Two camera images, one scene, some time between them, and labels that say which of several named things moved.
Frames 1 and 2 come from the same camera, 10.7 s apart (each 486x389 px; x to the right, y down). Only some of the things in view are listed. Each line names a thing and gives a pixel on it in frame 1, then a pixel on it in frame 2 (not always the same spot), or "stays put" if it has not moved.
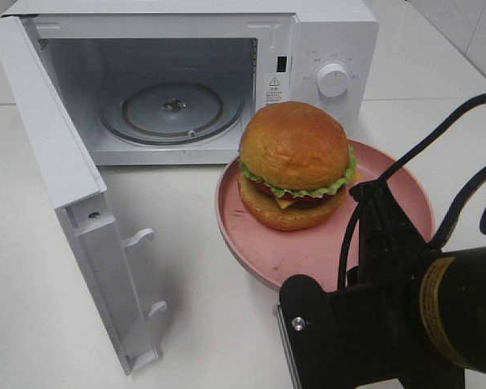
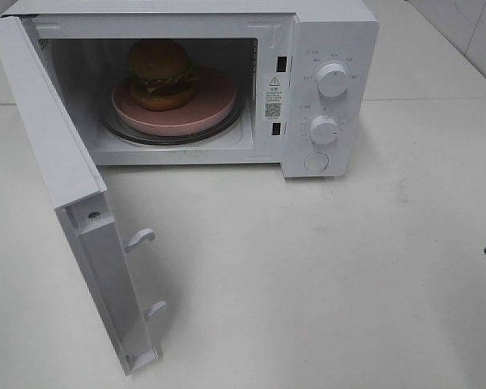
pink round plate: x=274 y=254 -> x=213 y=100
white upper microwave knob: x=332 y=79 stays put
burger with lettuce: x=295 y=163 -> x=159 y=74
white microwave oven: x=176 y=82 stays put
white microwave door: x=74 y=185 stays put
